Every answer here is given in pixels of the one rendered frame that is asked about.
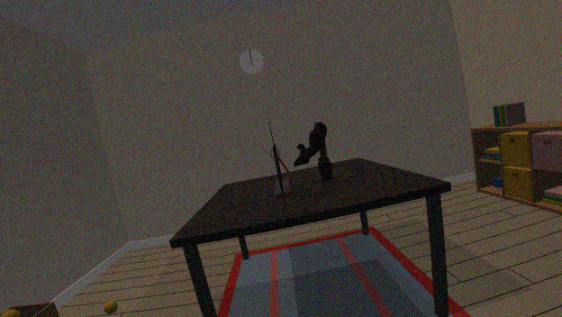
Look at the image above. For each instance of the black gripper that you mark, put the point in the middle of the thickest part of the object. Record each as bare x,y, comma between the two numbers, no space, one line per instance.
305,157

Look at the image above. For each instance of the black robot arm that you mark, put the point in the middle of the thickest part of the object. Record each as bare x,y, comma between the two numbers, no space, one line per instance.
317,142

